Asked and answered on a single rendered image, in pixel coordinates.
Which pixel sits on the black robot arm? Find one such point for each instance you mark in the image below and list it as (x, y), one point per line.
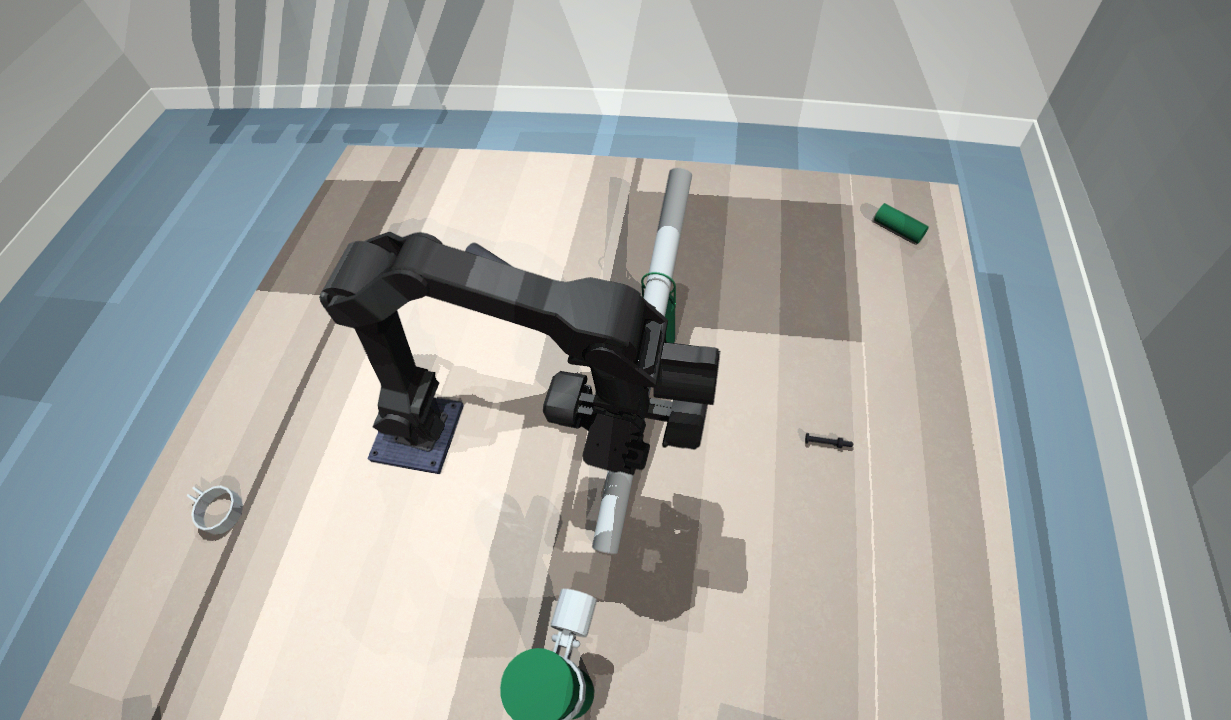
(604, 325)

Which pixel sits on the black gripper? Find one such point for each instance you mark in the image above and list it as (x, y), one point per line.
(569, 402)

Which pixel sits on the black bolt with nut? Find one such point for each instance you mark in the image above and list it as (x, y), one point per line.
(839, 442)

